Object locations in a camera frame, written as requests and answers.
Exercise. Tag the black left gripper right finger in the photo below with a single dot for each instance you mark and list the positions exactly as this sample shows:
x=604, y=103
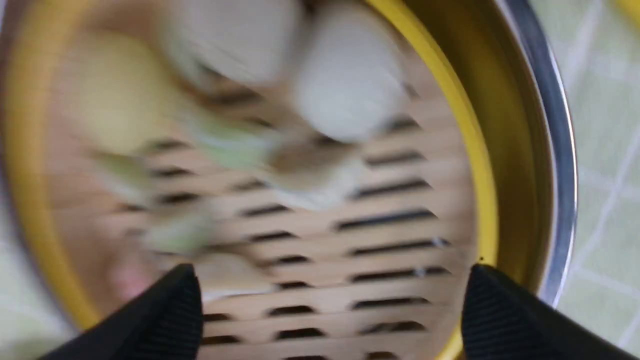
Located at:
x=503, y=321

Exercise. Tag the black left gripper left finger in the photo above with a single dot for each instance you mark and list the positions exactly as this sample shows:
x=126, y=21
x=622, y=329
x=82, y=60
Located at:
x=166, y=322

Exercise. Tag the stainless steel pot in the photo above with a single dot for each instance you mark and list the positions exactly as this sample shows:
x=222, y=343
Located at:
x=504, y=60

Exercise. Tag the pink dumpling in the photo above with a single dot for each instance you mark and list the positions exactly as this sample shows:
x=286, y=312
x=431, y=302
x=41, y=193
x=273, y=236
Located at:
x=130, y=277

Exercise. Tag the green dumpling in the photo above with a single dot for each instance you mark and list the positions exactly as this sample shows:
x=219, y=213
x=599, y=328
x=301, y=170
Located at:
x=233, y=143

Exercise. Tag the white dumpling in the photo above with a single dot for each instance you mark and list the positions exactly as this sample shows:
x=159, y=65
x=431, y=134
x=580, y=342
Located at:
x=314, y=177

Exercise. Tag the yellow-green round bun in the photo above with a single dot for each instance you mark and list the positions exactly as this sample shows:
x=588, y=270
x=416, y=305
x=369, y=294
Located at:
x=117, y=94

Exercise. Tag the white round bun lower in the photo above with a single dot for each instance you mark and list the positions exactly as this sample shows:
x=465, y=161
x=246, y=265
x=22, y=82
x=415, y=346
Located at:
x=349, y=83

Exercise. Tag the white round bun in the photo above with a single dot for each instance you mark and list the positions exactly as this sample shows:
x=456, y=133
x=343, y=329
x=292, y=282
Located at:
x=247, y=41
x=349, y=83

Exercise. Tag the white round bun upper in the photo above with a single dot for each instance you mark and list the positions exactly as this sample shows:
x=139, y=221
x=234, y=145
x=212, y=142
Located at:
x=247, y=41

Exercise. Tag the green checkered tablecloth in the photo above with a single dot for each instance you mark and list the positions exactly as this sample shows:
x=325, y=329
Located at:
x=597, y=49

